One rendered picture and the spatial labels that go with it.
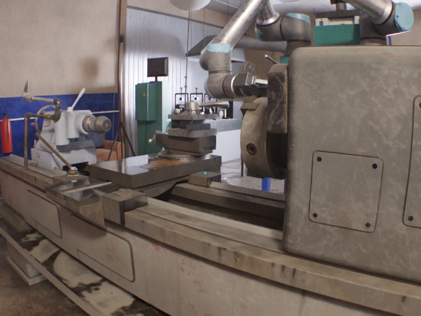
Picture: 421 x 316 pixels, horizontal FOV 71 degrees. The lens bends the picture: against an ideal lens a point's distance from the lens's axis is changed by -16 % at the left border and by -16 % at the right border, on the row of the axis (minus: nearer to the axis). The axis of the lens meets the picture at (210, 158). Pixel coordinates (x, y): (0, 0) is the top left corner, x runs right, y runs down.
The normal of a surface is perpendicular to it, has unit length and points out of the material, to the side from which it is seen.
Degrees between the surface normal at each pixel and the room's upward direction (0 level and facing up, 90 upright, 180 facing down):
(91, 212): 90
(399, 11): 92
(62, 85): 90
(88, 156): 90
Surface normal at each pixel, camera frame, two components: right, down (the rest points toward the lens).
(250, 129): -0.61, -0.13
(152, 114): 0.78, 0.11
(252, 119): -0.54, -0.36
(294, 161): -0.63, 0.13
